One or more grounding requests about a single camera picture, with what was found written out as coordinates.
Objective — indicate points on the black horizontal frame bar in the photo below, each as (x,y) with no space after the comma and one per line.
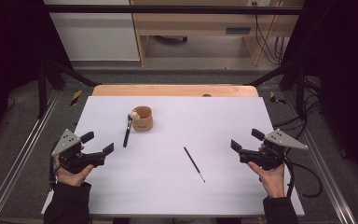
(167,9)

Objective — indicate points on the yellow clamp right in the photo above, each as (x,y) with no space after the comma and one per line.
(273,98)

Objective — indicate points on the thin black brush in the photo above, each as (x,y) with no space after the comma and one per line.
(194,164)

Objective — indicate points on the wooden pen holder cup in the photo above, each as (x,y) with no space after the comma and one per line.
(144,121)

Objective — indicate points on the white table board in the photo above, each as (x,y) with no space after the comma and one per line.
(167,193)

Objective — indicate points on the person's left hand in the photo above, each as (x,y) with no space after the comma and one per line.
(71,179)

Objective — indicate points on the aluminium rail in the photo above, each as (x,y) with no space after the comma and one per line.
(323,161)
(21,155)

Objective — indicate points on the black metal frame strut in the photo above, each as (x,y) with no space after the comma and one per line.
(42,93)
(300,93)

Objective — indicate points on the thick black makeup brush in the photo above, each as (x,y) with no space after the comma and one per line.
(126,135)

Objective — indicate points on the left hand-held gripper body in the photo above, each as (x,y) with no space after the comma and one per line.
(74,158)

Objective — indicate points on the yellow clamp left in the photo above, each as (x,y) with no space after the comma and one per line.
(76,97)

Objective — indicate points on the wooden table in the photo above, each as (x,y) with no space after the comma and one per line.
(167,90)

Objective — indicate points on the yellow clamp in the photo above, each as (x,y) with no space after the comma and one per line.
(76,97)
(273,98)

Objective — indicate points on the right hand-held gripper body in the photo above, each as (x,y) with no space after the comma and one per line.
(267,157)

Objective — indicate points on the person's right hand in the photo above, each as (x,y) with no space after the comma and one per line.
(272,183)

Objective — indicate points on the light wooden desk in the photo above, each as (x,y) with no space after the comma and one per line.
(199,23)

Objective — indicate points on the white cabinet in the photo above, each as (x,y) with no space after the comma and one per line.
(96,37)

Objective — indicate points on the black curtain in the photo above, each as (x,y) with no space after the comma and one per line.
(9,56)
(348,77)

